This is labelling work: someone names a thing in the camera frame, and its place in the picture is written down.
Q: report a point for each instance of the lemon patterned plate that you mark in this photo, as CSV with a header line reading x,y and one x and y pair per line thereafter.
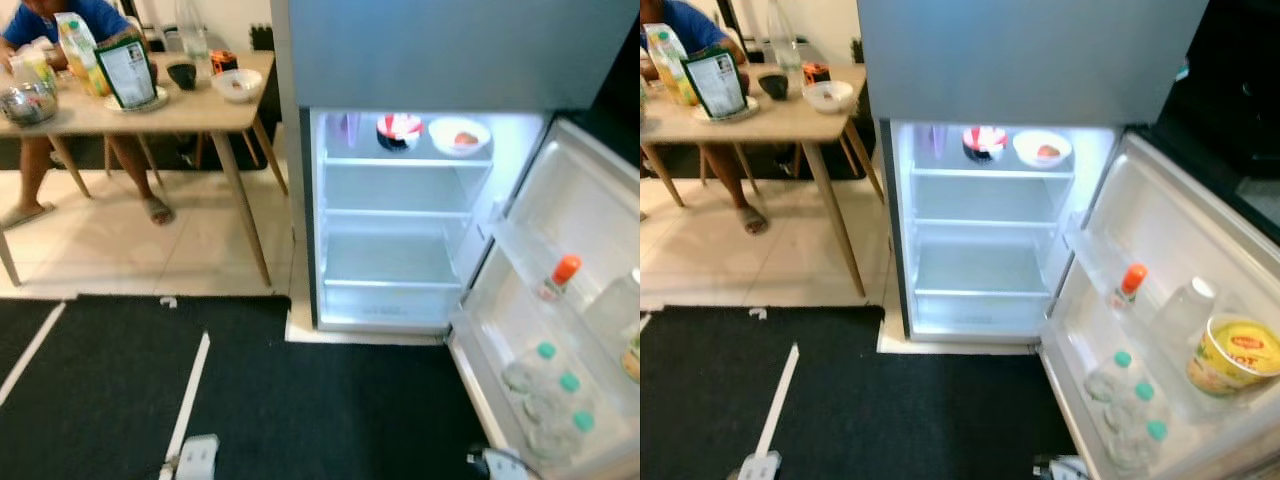
x,y
163,99
753,110

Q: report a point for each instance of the dark green cup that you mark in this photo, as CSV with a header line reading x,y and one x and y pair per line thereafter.
x,y
773,87
181,76

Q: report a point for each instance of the pink peach fruit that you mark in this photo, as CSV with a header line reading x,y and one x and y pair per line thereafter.
x,y
467,138
1050,151

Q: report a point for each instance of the orange black gadget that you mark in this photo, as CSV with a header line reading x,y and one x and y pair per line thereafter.
x,y
224,63
816,74

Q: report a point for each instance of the orange-cap sauce bottle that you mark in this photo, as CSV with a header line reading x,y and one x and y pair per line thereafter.
x,y
565,270
1132,280

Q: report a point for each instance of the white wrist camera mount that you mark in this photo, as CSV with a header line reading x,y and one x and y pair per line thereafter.
x,y
197,458
760,468
1068,470
497,468

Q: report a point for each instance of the large clear green-cap bottle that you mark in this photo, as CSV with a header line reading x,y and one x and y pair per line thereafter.
x,y
783,45
192,40

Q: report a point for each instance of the shiny steel bowl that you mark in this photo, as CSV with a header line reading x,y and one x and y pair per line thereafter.
x,y
28,108

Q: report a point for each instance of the white ceramic bowl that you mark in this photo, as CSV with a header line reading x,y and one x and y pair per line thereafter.
x,y
443,147
252,88
1026,158
844,100

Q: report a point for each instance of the clear plastic cup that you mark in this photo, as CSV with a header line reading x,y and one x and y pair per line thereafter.
x,y
615,310
1185,312

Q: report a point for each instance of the small green-cap water bottle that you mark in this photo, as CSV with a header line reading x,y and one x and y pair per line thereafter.
x,y
1130,410
530,370
555,400
1140,448
565,438
1108,378

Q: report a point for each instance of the green white snack pouch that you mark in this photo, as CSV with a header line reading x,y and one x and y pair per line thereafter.
x,y
715,85
128,75

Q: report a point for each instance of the silver two-door fridge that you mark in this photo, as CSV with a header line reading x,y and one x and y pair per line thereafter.
x,y
450,50
1000,60

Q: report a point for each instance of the yellow instant noodle cup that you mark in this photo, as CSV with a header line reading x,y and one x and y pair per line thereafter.
x,y
633,355
1235,360

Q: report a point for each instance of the light wooden table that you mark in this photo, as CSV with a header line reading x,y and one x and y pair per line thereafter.
x,y
780,125
190,115

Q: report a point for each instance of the black floor mat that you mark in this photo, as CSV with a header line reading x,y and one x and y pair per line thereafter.
x,y
900,420
100,400

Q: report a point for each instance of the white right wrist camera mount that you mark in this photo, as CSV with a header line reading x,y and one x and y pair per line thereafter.
x,y
497,468
1068,470

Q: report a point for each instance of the yellow green paper cup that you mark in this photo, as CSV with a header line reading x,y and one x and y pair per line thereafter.
x,y
40,72

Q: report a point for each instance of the person in blue shirt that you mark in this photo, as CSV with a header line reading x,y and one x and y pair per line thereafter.
x,y
60,20
690,20

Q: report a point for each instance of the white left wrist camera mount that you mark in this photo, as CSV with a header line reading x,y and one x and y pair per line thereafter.
x,y
760,468
197,458

